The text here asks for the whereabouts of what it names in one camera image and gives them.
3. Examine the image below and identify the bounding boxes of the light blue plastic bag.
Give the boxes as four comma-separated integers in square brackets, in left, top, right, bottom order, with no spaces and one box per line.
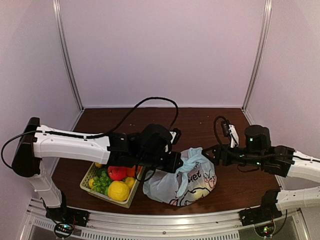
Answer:
[142,147,217,207]

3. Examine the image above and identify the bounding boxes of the green grape bunch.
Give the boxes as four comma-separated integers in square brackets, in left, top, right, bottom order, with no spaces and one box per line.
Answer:
[89,176,112,196]

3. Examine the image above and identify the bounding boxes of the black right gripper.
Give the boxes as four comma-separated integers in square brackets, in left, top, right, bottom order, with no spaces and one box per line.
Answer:
[201,143,265,168]

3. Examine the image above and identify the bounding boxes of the red apple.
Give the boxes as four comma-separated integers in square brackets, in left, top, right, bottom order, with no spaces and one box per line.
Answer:
[107,166,127,181]

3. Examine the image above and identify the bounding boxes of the front aluminium rail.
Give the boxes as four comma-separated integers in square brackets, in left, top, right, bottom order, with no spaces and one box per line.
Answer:
[17,205,311,240]

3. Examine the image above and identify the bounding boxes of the right aluminium frame post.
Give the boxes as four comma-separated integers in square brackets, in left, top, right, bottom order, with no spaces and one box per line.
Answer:
[241,0,273,112]

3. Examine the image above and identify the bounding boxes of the orange fruit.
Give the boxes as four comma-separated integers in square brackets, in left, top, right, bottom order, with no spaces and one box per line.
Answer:
[126,165,141,178]

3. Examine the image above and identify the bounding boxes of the large yellow lemon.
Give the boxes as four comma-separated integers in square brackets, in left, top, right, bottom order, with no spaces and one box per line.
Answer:
[108,181,130,202]

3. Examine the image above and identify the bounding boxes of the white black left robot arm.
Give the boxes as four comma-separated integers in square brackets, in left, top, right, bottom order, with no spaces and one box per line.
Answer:
[11,117,183,222]

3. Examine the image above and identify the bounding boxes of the aluminium frame post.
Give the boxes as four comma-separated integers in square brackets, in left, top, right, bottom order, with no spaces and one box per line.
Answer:
[241,0,273,112]
[52,0,84,112]

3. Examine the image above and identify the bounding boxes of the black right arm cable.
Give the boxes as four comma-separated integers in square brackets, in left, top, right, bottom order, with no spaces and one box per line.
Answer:
[213,115,231,148]

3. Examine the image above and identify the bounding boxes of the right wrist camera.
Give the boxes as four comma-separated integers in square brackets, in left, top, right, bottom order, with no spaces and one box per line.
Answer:
[220,120,239,148]

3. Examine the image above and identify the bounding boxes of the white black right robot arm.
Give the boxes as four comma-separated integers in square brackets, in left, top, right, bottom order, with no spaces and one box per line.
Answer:
[202,124,320,221]

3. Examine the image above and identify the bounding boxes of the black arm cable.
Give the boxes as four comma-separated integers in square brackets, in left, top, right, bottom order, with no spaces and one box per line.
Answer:
[1,96,180,171]
[213,115,231,148]

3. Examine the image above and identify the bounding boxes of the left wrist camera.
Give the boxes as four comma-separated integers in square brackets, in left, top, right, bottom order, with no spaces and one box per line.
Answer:
[165,128,182,153]

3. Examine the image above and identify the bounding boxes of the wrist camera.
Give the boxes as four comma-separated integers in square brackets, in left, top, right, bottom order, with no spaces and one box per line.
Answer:
[220,120,239,148]
[165,128,182,153]

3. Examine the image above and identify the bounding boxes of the long yellow fruit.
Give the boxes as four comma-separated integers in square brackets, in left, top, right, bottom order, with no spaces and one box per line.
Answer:
[94,162,103,169]

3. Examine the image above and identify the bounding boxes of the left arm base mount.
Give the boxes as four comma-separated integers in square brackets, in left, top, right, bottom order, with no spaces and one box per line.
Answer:
[45,207,89,239]

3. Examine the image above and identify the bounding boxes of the small yellow lemon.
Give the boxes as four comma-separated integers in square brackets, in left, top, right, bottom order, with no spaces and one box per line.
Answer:
[124,176,136,190]

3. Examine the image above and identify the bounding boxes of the left aluminium frame post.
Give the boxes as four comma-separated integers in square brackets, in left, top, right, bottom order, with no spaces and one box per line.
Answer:
[52,0,84,112]

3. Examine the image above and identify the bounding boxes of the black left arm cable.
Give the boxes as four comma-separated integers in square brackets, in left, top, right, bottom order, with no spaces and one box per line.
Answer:
[1,96,180,171]

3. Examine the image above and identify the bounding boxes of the beige perforated plastic basket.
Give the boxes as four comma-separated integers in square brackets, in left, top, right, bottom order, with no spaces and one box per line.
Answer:
[80,163,145,209]

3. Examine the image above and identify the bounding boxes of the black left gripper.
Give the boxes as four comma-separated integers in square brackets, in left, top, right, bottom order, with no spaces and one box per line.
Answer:
[137,150,184,173]

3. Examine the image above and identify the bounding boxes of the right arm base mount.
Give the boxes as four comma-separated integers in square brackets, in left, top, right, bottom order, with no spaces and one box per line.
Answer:
[239,189,282,239]

